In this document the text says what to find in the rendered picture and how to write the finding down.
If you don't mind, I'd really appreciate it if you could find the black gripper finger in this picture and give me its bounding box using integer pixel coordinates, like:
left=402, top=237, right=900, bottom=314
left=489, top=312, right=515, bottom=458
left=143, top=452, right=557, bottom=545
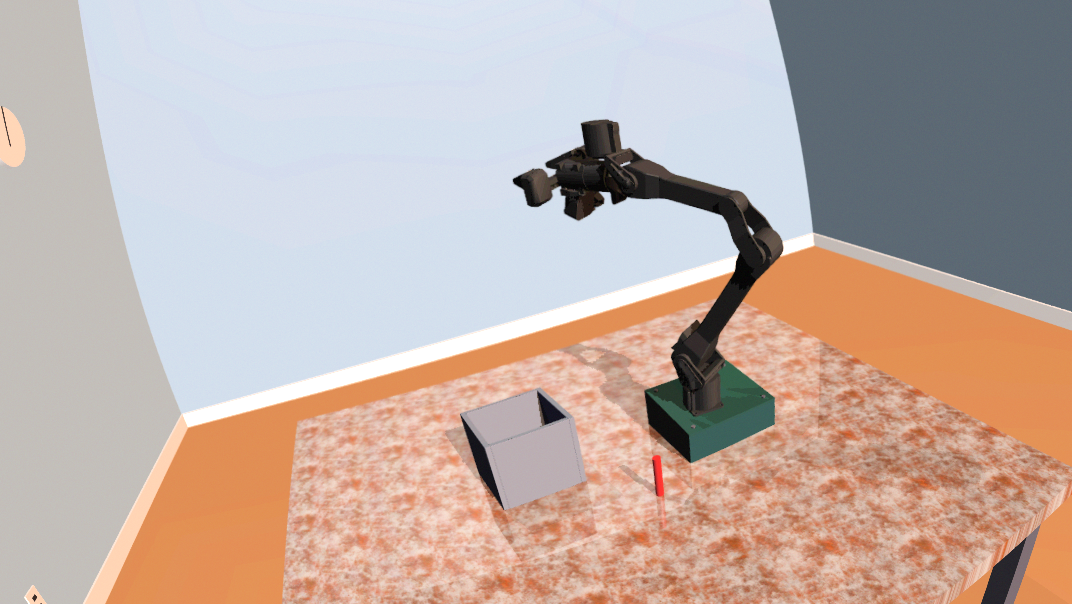
left=545, top=148, right=577, bottom=170
left=513, top=168, right=534, bottom=189

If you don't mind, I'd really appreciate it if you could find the dark red peg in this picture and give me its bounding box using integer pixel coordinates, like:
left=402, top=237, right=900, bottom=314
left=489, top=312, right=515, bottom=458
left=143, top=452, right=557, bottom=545
left=652, top=455, right=664, bottom=497

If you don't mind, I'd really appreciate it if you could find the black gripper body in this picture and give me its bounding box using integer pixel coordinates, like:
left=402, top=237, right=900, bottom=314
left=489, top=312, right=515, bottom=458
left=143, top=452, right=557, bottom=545
left=521, top=145, right=599, bottom=207

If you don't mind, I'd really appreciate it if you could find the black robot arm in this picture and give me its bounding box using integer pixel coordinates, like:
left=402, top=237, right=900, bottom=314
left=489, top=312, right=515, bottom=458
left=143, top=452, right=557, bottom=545
left=559, top=119, right=784, bottom=417

